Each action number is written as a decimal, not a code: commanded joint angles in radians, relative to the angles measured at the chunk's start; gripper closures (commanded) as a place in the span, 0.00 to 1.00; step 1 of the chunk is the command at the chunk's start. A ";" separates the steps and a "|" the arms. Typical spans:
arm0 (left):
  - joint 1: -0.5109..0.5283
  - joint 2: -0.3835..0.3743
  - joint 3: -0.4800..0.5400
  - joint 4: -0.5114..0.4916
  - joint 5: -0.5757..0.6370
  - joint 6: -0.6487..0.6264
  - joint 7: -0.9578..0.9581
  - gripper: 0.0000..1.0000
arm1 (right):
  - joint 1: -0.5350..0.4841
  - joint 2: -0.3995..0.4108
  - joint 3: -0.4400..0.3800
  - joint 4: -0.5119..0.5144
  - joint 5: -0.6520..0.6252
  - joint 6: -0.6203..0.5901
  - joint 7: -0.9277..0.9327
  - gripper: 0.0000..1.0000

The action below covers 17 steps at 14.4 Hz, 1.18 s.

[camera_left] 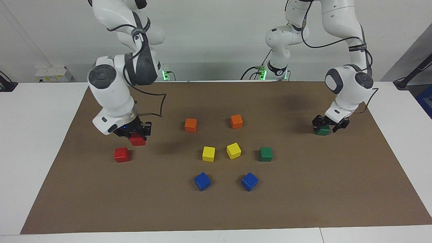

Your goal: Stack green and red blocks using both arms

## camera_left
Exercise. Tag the brown paper table mat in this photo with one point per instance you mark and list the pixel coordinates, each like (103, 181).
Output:
(216, 209)

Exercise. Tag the blue wooden cube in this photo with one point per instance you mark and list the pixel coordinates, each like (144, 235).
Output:
(249, 181)
(202, 181)

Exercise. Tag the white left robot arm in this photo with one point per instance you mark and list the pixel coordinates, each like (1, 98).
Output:
(347, 91)

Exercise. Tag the orange wooden cube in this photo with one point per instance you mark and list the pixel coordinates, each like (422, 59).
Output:
(236, 121)
(190, 125)

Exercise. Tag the blue floor object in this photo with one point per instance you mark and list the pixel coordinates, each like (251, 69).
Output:
(426, 99)

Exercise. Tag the yellow wooden cube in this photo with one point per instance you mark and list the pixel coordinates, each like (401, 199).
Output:
(208, 153)
(233, 150)

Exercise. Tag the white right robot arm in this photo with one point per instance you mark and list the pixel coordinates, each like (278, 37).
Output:
(111, 94)

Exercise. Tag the green wooden cube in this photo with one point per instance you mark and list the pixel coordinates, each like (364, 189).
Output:
(323, 131)
(266, 154)

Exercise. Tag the black stand base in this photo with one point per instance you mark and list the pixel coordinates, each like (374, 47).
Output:
(6, 86)

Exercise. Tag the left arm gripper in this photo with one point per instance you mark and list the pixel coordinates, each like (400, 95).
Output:
(339, 113)

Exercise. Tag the red wooden cube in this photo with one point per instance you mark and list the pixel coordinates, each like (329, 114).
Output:
(137, 141)
(122, 154)

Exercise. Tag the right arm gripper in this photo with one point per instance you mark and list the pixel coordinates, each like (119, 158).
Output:
(104, 125)

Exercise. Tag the white power strip box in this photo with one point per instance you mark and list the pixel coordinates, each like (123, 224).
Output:
(54, 74)

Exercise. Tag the black pole stand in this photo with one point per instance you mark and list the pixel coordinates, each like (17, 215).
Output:
(403, 82)

